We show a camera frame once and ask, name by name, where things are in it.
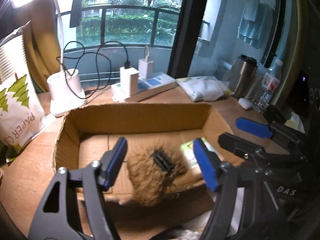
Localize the brown fuzzy plush toy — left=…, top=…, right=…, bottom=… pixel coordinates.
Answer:
left=127, top=141, right=189, bottom=207

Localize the white earbuds case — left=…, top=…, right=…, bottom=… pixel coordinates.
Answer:
left=238, top=98, right=252, bottom=110

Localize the clear plastic water bottle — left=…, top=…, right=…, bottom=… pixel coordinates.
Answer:
left=252, top=59, right=283, bottom=113

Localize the yellow green small packet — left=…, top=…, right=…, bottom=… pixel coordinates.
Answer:
left=180, top=137, right=222, bottom=169

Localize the white tissue pack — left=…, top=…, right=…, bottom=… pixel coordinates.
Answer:
left=176, top=76, right=233, bottom=102

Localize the steel thermos tumbler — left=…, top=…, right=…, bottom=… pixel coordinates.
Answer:
left=233, top=54, right=257, bottom=99

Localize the brown cardboard box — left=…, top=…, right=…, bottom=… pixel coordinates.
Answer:
left=51, top=102, right=245, bottom=205

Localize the paper cup package bag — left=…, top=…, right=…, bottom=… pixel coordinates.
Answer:
left=1, top=24, right=46, bottom=163

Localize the white power strip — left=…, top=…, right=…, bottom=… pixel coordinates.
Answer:
left=111, top=72, right=176, bottom=102

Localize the hanging blue towel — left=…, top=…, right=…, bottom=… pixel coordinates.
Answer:
left=237, top=0, right=273, bottom=49

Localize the white desk lamp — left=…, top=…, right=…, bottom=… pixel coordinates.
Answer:
left=9, top=0, right=86, bottom=117

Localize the black balcony railing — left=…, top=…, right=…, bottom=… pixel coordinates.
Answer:
left=58, top=4, right=180, bottom=50

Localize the white charger with black cable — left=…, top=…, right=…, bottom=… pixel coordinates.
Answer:
left=120, top=60, right=139, bottom=96

